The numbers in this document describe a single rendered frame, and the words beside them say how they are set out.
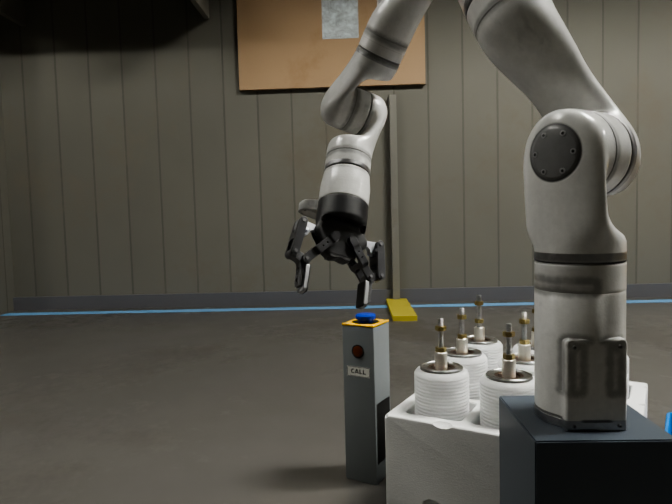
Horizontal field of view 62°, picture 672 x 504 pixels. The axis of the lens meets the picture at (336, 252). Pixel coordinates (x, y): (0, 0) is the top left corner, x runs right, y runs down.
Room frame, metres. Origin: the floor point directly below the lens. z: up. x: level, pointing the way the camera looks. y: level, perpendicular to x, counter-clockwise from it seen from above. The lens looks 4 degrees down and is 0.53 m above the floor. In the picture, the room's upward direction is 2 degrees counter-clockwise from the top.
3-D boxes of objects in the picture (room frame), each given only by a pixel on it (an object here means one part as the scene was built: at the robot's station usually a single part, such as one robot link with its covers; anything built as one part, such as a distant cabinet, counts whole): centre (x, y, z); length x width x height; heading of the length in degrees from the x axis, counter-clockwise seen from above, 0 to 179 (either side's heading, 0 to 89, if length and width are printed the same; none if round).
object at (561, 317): (0.60, -0.26, 0.39); 0.09 x 0.09 x 0.17; 88
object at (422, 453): (1.01, -0.34, 0.09); 0.39 x 0.39 x 0.18; 59
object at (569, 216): (0.60, -0.26, 0.54); 0.09 x 0.09 x 0.17; 35
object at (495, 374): (0.91, -0.28, 0.25); 0.08 x 0.08 x 0.01
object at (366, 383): (1.09, -0.06, 0.16); 0.07 x 0.07 x 0.31; 59
